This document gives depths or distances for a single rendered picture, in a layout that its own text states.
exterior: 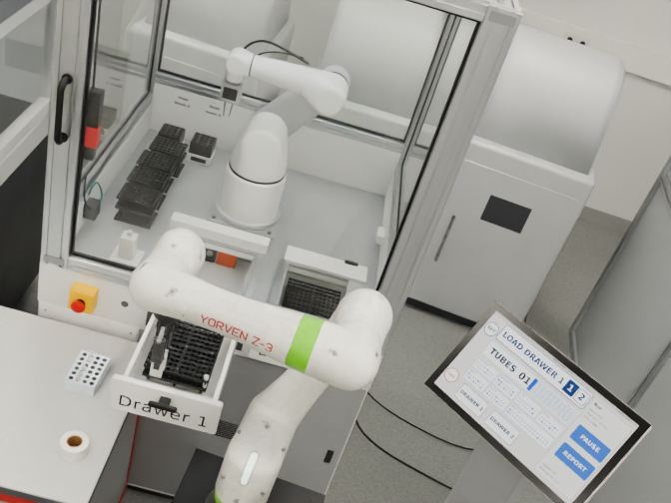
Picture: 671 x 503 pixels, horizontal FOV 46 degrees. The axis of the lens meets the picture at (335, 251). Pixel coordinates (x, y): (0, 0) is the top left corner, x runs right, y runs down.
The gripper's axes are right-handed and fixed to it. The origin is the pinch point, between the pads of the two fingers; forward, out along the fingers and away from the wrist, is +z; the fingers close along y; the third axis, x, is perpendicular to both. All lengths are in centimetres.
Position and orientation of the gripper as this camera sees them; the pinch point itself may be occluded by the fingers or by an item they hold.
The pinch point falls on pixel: (158, 362)
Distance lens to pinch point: 202.3
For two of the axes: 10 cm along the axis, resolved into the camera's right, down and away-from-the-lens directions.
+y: -1.0, 5.6, -8.2
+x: 9.6, 2.8, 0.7
